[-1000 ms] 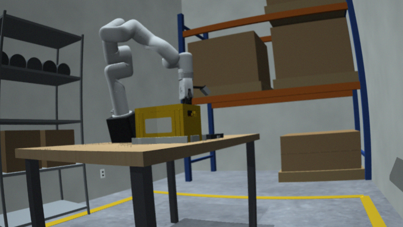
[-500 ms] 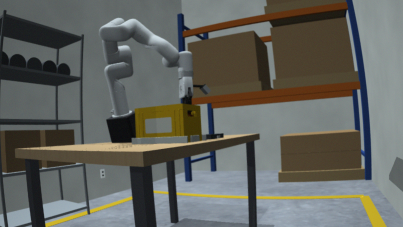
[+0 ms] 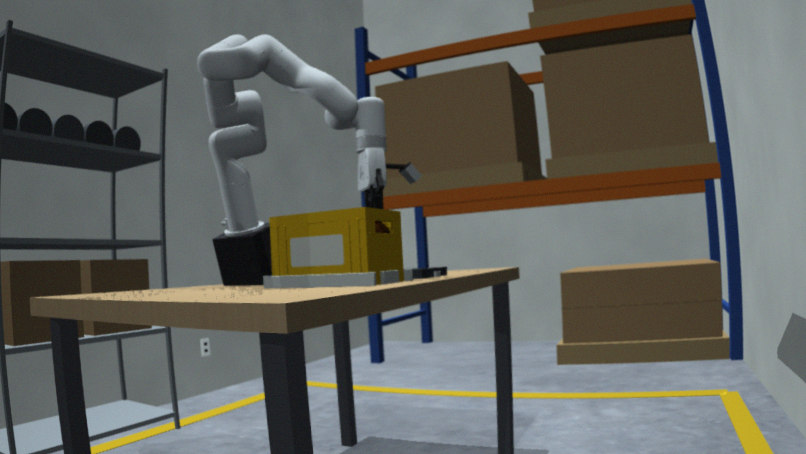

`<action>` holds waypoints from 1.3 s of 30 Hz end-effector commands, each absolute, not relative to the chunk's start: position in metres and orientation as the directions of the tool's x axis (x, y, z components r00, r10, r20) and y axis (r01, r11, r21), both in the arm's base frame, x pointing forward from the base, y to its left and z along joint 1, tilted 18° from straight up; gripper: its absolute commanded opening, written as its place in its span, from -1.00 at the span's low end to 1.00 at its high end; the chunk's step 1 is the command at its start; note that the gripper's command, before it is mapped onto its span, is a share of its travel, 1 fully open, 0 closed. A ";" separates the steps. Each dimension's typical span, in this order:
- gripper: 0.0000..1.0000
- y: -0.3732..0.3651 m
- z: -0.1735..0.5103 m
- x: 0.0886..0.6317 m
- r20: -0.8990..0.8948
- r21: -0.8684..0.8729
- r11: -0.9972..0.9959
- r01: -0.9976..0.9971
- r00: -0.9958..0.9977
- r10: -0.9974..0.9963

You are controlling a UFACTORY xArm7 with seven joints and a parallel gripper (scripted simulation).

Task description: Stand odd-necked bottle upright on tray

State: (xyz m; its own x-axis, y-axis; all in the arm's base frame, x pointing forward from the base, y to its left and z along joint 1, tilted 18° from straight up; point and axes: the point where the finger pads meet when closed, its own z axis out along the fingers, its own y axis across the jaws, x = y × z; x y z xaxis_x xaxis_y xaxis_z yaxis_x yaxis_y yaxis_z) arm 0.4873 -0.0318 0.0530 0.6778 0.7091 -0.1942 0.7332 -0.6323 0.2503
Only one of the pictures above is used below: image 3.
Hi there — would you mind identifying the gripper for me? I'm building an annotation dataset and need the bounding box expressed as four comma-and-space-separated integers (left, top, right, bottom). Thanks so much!
357, 146, 387, 209

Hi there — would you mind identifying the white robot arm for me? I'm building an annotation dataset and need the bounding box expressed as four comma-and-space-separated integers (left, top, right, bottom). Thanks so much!
197, 35, 387, 236

